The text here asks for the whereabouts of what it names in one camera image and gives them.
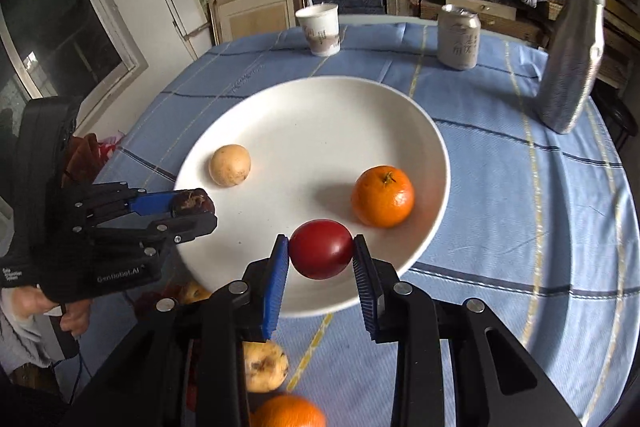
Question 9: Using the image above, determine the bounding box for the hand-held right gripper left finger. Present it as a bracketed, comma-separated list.
[65, 234, 291, 427]

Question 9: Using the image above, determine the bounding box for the blue checked tablecloth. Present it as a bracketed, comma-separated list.
[65, 24, 640, 427]

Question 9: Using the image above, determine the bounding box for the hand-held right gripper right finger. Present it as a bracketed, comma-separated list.
[351, 234, 583, 427]

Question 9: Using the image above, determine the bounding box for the person's left hand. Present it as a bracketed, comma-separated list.
[2, 287, 93, 338]

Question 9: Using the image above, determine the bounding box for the red-brown cloth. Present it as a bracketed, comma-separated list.
[64, 133, 122, 188]

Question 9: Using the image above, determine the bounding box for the yellow-brown round fruit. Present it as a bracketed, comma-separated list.
[177, 282, 213, 305]

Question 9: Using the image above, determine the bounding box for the silver bottle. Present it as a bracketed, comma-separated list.
[536, 0, 607, 134]

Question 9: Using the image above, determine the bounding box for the beige cardboard box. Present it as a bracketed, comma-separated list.
[209, 0, 302, 45]

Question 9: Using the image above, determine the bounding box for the pale drink can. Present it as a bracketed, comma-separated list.
[438, 4, 482, 70]

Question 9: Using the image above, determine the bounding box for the red tomato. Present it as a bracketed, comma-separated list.
[288, 219, 354, 281]

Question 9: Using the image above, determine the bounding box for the blue cable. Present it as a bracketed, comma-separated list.
[64, 332, 89, 404]

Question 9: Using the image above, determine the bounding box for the white paper cup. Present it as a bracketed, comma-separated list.
[295, 4, 342, 57]

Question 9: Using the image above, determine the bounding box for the white plate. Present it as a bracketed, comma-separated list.
[173, 76, 452, 319]

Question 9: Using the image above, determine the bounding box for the orange mandarin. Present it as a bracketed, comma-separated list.
[250, 394, 328, 427]
[351, 165, 416, 229]

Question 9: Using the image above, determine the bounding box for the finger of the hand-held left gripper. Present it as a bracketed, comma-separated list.
[75, 213, 218, 258]
[75, 182, 177, 220]

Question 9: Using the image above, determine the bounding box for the white framed window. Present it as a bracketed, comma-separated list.
[0, 0, 149, 128]

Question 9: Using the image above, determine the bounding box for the dark water chestnut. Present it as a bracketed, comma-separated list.
[170, 188, 217, 218]

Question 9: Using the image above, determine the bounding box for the small tan round fruit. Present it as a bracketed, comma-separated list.
[208, 144, 252, 187]

